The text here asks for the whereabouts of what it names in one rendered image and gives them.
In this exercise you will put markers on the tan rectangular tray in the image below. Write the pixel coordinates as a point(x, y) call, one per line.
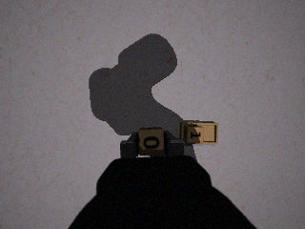
point(210, 131)

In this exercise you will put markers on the tan cube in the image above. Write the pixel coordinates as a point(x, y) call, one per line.
point(193, 134)
point(151, 141)

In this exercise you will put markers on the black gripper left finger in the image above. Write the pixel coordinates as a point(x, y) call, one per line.
point(130, 147)

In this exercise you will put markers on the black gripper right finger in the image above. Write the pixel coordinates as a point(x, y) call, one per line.
point(173, 146)

